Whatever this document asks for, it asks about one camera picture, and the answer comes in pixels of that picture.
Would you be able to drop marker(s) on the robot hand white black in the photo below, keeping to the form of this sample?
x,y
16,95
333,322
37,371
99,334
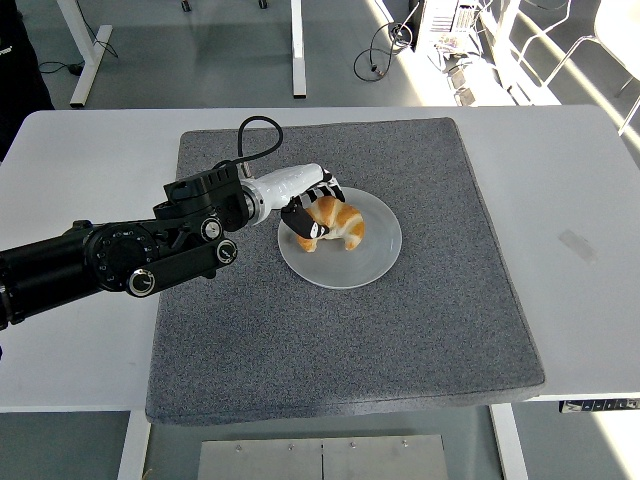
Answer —
x,y
290,182

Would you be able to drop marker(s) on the white desk leg narrow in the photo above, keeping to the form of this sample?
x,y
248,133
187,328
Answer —
x,y
298,50

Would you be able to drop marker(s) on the grey felt mat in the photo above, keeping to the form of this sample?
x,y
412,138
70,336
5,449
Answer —
x,y
325,350

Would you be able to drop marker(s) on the computer tower case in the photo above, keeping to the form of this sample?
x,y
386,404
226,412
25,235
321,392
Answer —
x,y
442,22

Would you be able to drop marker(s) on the white desk leg with foot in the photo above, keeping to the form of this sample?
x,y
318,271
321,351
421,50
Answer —
x,y
87,65

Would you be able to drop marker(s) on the clear tape patch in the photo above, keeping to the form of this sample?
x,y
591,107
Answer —
x,y
577,246

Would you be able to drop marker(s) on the round light grey plate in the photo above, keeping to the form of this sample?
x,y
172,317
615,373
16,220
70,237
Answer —
x,y
360,265

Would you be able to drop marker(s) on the white table leg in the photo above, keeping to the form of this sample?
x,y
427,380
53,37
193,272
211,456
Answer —
x,y
134,445
510,440

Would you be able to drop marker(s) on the croissant bread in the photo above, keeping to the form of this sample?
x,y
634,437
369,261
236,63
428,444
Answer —
x,y
345,220

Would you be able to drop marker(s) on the person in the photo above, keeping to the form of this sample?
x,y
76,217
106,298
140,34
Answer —
x,y
22,90

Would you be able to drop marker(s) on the table height control panel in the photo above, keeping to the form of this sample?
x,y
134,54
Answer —
x,y
597,405

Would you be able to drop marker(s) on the grey metal plate with screws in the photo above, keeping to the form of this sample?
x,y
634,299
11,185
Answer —
x,y
320,457

